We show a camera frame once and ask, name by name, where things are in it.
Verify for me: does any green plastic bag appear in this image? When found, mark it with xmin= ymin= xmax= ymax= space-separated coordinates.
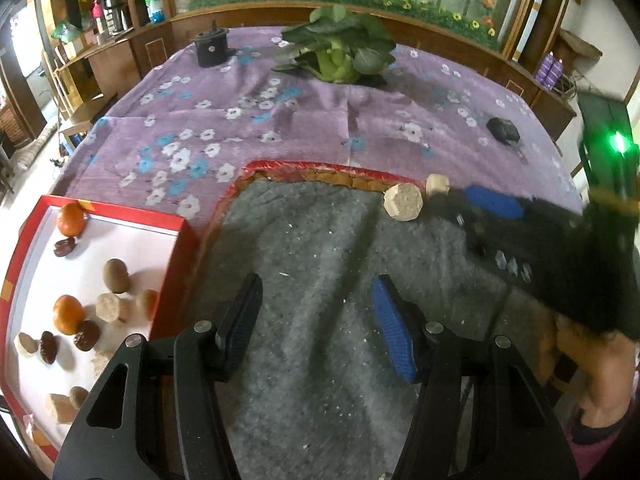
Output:
xmin=50 ymin=20 xmax=83 ymax=43

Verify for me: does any grey felt mat red trim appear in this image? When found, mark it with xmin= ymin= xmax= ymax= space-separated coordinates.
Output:
xmin=197 ymin=160 xmax=591 ymax=480

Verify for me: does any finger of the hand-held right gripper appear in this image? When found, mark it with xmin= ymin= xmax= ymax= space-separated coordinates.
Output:
xmin=427 ymin=191 xmax=501 ymax=258
xmin=464 ymin=185 xmax=526 ymax=221

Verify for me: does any brown kiwi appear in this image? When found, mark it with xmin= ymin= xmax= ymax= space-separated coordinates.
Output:
xmin=102 ymin=258 xmax=132 ymax=294

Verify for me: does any purple floral cloth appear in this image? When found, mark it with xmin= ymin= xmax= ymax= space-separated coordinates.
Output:
xmin=55 ymin=25 xmax=588 ymax=241

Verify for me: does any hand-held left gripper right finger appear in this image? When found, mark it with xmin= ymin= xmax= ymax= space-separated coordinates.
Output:
xmin=371 ymin=274 xmax=581 ymax=480

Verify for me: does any black thermos flask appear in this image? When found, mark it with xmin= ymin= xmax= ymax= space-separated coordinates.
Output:
xmin=100 ymin=0 xmax=132 ymax=36

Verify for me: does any small orange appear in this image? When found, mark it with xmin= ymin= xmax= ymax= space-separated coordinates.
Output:
xmin=56 ymin=202 xmax=87 ymax=237
xmin=52 ymin=295 xmax=86 ymax=335

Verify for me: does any pink garment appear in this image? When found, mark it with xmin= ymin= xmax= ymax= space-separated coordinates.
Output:
xmin=567 ymin=410 xmax=631 ymax=480

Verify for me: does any tangle of cables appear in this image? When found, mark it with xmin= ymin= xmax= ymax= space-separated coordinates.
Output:
xmin=560 ymin=72 xmax=591 ymax=98

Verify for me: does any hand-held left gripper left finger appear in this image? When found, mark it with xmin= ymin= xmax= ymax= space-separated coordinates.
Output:
xmin=52 ymin=272 xmax=264 ymax=480

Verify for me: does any black car key fob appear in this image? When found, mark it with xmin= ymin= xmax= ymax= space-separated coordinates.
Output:
xmin=486 ymin=116 xmax=526 ymax=153

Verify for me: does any patterned floor cushion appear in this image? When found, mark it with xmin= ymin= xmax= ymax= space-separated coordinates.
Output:
xmin=12 ymin=122 xmax=61 ymax=171

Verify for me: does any leafy green cabbage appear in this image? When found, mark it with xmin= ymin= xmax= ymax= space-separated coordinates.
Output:
xmin=271 ymin=4 xmax=398 ymax=86

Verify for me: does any wooden chair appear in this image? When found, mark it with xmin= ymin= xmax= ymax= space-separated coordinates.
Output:
xmin=42 ymin=42 xmax=121 ymax=148

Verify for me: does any red cardboard box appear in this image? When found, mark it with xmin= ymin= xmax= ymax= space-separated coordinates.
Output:
xmin=0 ymin=195 xmax=201 ymax=466

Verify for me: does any black cylinder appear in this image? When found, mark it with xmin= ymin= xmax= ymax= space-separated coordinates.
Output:
xmin=192 ymin=22 xmax=231 ymax=68

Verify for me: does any person's right hand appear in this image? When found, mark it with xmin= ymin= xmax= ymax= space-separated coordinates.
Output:
xmin=540 ymin=316 xmax=596 ymax=396

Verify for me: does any wooden wall shelf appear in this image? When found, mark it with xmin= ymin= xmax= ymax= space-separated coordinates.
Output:
xmin=557 ymin=27 xmax=603 ymax=61

